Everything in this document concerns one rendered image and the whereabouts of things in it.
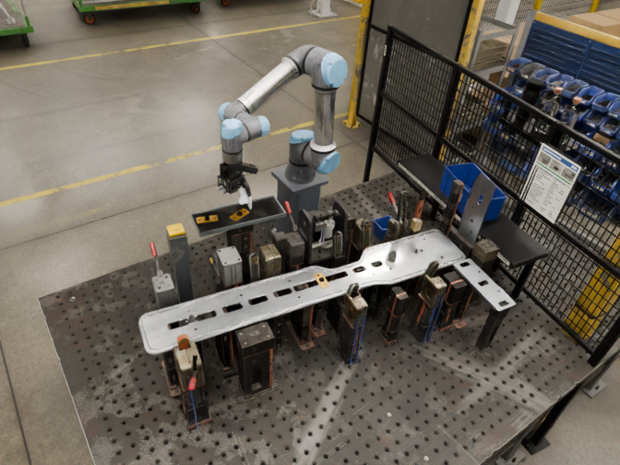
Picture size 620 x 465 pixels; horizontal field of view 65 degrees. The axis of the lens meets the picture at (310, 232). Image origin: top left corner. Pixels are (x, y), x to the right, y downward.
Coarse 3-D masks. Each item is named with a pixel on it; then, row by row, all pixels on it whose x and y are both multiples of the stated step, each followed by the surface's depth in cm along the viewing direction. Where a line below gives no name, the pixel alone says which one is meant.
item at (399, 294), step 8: (392, 288) 196; (400, 288) 197; (392, 296) 197; (400, 296) 193; (408, 296) 193; (392, 304) 198; (400, 304) 194; (392, 312) 199; (400, 312) 197; (392, 320) 202; (384, 328) 210; (392, 328) 205; (384, 336) 212; (392, 336) 208; (392, 344) 210
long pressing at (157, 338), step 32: (384, 256) 209; (416, 256) 210; (448, 256) 212; (256, 288) 190; (288, 288) 192; (320, 288) 192; (160, 320) 175; (224, 320) 177; (256, 320) 178; (160, 352) 165
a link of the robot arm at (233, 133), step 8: (224, 120) 172; (232, 120) 172; (224, 128) 169; (232, 128) 168; (240, 128) 170; (224, 136) 171; (232, 136) 170; (240, 136) 172; (224, 144) 173; (232, 144) 172; (240, 144) 174; (224, 152) 175; (232, 152) 174; (240, 152) 176
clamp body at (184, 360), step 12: (192, 348) 160; (180, 360) 156; (192, 360) 157; (180, 372) 154; (192, 372) 157; (204, 384) 163; (192, 396) 167; (204, 396) 172; (192, 408) 170; (204, 408) 173; (192, 420) 174; (204, 420) 177
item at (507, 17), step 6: (504, 0) 536; (510, 0) 530; (516, 0) 533; (498, 6) 544; (504, 6) 539; (510, 6) 534; (516, 6) 539; (498, 12) 546; (504, 12) 541; (510, 12) 539; (516, 12) 545; (498, 18) 549; (504, 18) 544; (510, 18) 546; (510, 24) 551; (486, 78) 587; (474, 84) 618; (480, 84) 596
